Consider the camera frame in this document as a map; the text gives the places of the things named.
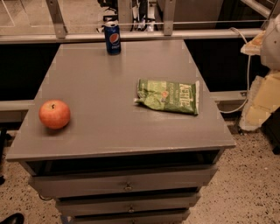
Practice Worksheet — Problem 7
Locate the blue pepsi can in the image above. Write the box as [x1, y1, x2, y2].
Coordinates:
[104, 21, 121, 55]

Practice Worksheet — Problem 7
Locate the top grey drawer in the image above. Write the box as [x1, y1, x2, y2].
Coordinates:
[30, 165, 217, 199]

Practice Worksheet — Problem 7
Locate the black shoe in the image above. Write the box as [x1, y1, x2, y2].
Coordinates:
[0, 213, 25, 224]

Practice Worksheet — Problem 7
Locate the grey drawer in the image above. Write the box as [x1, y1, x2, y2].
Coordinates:
[30, 165, 217, 199]
[56, 192, 200, 216]
[73, 208, 190, 224]

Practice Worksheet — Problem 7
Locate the red apple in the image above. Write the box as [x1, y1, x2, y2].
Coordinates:
[38, 100, 71, 130]

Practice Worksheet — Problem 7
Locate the grey drawer cabinet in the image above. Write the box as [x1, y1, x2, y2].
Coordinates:
[4, 39, 237, 224]

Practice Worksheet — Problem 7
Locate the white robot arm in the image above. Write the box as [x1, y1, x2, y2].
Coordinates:
[239, 15, 280, 131]

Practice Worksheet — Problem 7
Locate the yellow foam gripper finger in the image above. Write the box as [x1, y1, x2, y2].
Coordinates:
[241, 31, 265, 56]
[239, 70, 280, 131]

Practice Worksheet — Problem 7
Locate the white cable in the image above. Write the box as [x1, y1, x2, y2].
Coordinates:
[219, 26, 253, 115]

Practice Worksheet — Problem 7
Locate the green jalapeno chip bag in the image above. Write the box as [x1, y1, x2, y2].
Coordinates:
[135, 79, 200, 116]

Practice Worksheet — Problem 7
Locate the middle grey drawer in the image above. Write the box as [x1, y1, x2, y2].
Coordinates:
[56, 192, 200, 216]

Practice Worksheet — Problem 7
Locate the metal window rail frame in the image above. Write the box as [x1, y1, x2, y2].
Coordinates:
[0, 0, 279, 44]

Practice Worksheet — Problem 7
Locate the bottom grey drawer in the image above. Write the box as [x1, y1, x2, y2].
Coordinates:
[73, 208, 190, 224]

